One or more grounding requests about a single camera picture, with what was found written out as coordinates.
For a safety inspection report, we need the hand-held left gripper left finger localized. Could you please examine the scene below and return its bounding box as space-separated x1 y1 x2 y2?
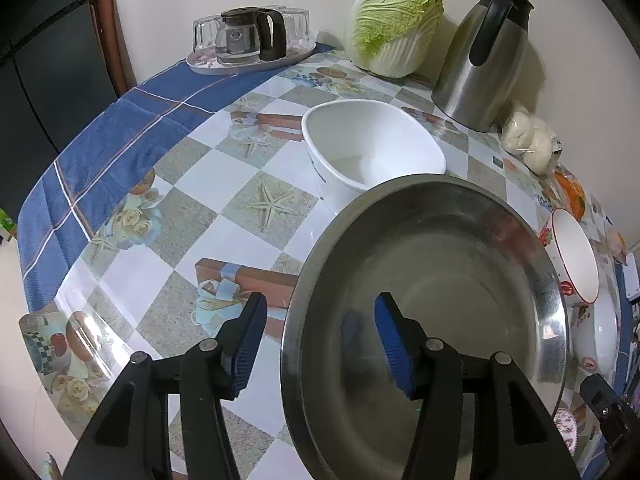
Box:
62 292 268 480

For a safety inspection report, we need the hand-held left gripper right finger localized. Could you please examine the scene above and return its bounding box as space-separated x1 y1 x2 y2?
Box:
374 292 583 480

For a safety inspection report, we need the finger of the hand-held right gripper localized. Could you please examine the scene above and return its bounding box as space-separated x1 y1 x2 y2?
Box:
579 372 637 467

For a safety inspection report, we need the strawberry print plate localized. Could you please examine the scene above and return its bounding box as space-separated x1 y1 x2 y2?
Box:
570 285 621 376

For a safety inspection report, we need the large stainless steel basin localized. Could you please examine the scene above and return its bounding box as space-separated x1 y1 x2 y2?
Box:
280 174 569 480

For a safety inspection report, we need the strawberry print bowl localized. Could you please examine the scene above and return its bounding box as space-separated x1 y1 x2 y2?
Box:
539 207 600 306

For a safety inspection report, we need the plain white bowl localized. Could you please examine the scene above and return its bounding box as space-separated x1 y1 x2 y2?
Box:
301 100 447 213

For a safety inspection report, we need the purple floral plate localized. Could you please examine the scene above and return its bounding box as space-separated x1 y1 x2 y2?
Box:
550 405 581 456

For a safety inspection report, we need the checkered plastic table cover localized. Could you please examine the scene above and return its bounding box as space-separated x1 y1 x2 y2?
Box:
17 50 640 480

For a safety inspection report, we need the blue plaid tablecloth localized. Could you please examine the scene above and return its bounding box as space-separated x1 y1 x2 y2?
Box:
17 42 336 313

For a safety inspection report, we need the bag of steamed buns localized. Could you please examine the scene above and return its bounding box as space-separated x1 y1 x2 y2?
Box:
501 100 563 176

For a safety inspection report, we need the floral oval serving tray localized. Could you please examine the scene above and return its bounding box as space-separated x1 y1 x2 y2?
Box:
186 40 317 77

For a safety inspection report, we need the stainless steel thermos jug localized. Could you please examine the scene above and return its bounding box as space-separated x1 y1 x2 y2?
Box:
431 0 535 133

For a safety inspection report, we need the clear drinking glass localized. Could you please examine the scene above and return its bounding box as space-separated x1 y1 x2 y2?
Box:
281 7 311 51
192 16 223 53

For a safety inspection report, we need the napa cabbage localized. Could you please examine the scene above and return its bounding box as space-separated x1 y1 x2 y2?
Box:
351 0 445 79

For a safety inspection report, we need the dark door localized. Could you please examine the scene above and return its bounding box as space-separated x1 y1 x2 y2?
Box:
0 0 121 211

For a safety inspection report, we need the glass coffee pot black handle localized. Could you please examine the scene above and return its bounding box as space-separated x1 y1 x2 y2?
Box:
215 6 288 66

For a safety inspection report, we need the brown wooden door frame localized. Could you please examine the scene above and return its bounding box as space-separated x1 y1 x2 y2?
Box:
87 0 138 98

